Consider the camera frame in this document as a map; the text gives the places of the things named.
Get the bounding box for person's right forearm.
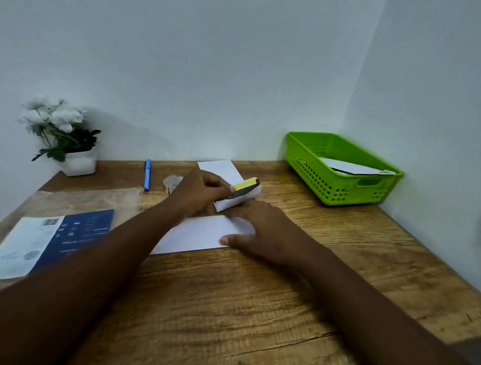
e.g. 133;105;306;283
297;242;466;365

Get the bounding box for blue and white printed card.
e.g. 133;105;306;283
0;209;115;280

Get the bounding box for white paper sheet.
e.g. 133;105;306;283
197;159;245;186

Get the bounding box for white envelope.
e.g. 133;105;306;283
150;184;262;256
319;157;397;176

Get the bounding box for yellow and black glue stick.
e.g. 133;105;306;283
225;177;261;201

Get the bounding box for green plastic basket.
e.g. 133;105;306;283
284;131;404;207

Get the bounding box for clear plastic packet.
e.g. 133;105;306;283
0;187;144;281

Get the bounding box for person's left hand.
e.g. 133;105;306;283
168;169;236;219

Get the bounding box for person's left forearm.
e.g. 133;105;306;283
0;199;177;365

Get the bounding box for person's right hand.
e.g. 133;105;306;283
219;199;317;267

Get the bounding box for clear tape roll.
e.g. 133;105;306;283
163;175;184;195

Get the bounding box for white artificial flower plant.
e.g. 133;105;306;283
18;97;102;163

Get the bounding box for white plant pot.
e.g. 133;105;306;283
60;149;97;177

